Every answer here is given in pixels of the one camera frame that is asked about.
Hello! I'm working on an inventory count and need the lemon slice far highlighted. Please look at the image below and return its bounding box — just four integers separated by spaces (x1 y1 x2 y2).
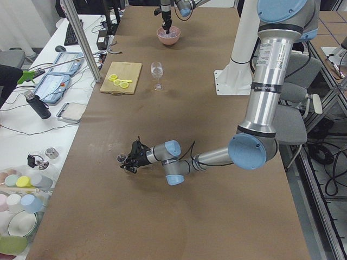
108 74 118 82

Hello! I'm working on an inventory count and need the bamboo cutting board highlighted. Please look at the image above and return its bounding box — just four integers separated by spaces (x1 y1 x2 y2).
100 62 142 95

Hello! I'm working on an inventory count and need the clear wine glass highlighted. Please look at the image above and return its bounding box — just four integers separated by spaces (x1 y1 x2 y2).
151 62 163 90

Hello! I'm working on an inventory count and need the green bowl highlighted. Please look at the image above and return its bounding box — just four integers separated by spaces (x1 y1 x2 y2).
1 236 28 256

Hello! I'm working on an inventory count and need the mint green cup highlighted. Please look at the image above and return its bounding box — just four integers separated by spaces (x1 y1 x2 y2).
5 174 19 187

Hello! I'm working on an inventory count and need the lemon slice near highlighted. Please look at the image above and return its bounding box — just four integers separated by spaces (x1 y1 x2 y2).
120 82 129 89

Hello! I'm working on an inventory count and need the upper teach pendant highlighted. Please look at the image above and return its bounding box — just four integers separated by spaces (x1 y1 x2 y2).
48 51 83 76

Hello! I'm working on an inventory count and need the pink cup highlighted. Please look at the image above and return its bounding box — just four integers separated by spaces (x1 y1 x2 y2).
0 194 9 212

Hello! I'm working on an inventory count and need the black computer mouse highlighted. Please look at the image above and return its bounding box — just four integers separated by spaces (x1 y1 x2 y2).
55 45 66 52

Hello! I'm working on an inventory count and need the pink bowl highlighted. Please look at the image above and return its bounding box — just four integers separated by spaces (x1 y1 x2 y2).
157 26 181 46

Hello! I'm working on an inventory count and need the black keyboard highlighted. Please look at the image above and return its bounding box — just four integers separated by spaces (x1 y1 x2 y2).
63 22 79 46

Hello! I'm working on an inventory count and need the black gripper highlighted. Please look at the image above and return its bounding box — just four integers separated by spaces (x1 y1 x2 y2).
120 148 151 173
153 7 172 34

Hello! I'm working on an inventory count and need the lemon slice middle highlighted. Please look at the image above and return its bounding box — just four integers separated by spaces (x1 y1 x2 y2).
113 79 122 86

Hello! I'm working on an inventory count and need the white cup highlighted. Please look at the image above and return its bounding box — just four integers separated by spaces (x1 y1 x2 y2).
6 194 23 213

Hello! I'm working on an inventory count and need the aluminium frame post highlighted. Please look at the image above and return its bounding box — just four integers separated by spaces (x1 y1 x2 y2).
60 0 101 83

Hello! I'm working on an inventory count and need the lemon slice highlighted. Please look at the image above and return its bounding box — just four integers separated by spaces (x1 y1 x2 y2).
108 74 118 82
113 79 122 86
120 82 129 89

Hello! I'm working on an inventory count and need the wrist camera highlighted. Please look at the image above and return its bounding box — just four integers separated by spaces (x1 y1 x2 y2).
131 136 150 155

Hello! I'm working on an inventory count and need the grey cup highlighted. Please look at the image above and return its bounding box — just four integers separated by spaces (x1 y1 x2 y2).
30 174 53 191

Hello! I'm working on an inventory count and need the grey office chair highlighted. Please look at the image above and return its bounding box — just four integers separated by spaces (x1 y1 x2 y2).
273 53 323 170

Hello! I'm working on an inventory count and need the light blue cup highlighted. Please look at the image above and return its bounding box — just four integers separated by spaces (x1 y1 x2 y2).
20 194 43 213

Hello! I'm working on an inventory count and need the black power adapter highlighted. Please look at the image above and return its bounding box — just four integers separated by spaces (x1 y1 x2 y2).
97 30 108 50

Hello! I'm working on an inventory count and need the steel cocktail jigger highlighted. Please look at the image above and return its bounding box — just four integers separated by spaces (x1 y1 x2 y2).
116 153 127 165

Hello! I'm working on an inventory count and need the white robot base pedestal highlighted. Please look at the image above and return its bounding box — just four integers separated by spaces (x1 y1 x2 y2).
214 0 260 95

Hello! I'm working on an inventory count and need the yellow cup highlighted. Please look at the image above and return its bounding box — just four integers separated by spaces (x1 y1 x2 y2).
16 175 34 188

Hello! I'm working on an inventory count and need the white plate green rim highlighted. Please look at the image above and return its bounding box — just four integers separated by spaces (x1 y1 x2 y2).
8 211 38 237

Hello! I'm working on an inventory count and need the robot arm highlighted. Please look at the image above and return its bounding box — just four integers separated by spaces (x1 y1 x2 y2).
117 1 320 186
154 0 209 34

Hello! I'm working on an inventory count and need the pile of clear ice cubes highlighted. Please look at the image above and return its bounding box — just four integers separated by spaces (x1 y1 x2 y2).
158 30 177 38

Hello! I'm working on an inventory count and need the black insulated bottle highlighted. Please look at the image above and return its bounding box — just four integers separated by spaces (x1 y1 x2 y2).
24 90 51 119

